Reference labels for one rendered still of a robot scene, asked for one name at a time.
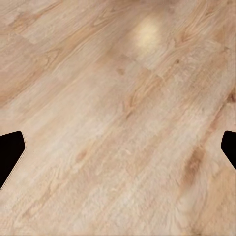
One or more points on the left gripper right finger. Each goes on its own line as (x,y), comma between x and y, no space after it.
(228,146)

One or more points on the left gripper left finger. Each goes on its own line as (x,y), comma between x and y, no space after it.
(12,146)

